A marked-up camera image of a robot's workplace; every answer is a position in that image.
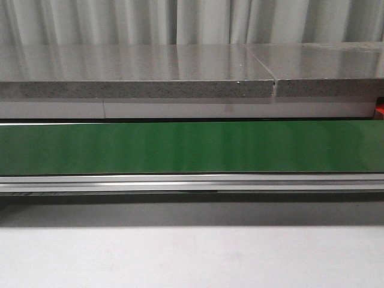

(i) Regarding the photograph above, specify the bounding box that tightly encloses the grey stone counter slab left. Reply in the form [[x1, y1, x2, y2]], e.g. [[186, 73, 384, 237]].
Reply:
[[1, 44, 274, 100]]

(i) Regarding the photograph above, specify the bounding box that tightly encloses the green conveyor belt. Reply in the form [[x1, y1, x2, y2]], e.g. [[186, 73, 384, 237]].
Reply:
[[1, 120, 383, 176]]

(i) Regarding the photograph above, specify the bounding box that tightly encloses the white cabinet panel under counter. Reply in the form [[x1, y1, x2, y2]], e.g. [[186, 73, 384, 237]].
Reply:
[[1, 97, 377, 119]]

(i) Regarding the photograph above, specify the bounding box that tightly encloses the red plastic tray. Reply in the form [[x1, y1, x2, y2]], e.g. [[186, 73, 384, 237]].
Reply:
[[374, 103, 384, 120]]

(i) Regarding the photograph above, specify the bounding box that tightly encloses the white pleated curtain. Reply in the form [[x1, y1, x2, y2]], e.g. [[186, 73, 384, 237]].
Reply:
[[1, 1, 383, 45]]

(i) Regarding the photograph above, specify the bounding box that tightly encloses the aluminium conveyor side rail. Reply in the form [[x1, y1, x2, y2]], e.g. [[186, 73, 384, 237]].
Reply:
[[1, 173, 383, 196]]

